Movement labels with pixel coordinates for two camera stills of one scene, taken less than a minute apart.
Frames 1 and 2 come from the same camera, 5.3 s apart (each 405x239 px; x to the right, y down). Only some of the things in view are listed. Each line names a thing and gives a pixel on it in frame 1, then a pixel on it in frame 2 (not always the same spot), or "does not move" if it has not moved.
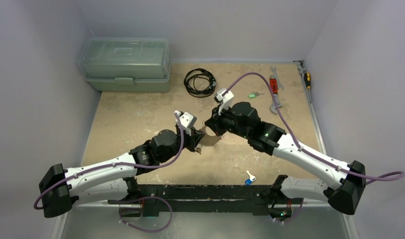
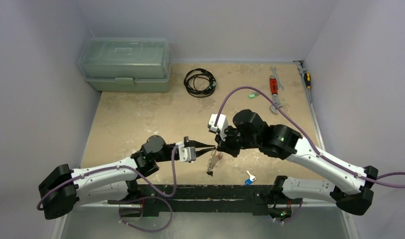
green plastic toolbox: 126,64 does not move
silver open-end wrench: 279,85 does not move
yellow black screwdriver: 307,79 does not move
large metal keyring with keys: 206,138 -> 215,157
